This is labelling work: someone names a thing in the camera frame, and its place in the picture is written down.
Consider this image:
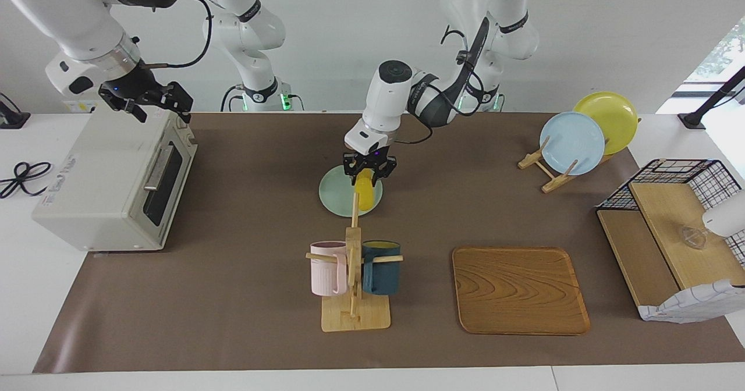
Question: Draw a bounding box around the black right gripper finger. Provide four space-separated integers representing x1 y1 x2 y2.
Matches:
119 97 147 124
166 81 194 125

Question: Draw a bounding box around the yellow corn cob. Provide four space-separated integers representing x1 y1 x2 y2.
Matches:
355 169 378 212

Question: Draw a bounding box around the pale green plate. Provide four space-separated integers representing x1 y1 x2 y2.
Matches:
318 165 384 216

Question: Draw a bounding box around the beige toaster oven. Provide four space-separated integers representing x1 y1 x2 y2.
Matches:
32 109 198 253

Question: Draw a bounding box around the pink mug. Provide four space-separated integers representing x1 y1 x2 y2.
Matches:
310 241 349 297

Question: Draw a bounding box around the dark blue mug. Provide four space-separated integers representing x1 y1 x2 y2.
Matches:
362 240 402 296

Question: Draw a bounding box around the wooden mug tree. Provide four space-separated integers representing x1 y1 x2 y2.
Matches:
306 192 404 332

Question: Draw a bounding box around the wooden plate rack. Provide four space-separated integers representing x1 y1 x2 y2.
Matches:
518 118 641 194

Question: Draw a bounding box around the brown table mat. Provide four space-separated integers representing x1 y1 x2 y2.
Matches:
32 112 745 374

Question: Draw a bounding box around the brown wooden tray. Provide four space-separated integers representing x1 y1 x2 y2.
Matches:
452 246 591 336

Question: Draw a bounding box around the light blue plate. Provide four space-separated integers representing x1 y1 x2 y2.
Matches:
540 112 606 176

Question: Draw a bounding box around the yellow plate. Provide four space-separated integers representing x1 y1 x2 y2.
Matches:
573 91 639 156

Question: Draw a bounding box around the clear glass object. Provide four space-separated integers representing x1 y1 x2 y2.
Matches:
681 225 708 250

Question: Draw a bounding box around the black slanted stand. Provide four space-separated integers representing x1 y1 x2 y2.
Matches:
678 65 745 130

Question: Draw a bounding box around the white checked cloth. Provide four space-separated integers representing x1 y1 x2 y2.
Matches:
637 279 745 324

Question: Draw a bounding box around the white rounded device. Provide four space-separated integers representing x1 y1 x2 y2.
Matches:
701 190 745 239

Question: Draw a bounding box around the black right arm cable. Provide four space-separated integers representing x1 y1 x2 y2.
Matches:
139 0 213 69

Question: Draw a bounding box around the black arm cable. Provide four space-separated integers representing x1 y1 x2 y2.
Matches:
396 24 484 145
139 0 213 69

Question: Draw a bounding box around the black clamp mount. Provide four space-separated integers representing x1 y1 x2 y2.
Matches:
0 93 31 130

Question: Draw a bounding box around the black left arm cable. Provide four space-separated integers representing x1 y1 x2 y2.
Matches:
396 24 484 145

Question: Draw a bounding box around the loose black cable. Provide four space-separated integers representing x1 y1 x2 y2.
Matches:
0 161 53 200

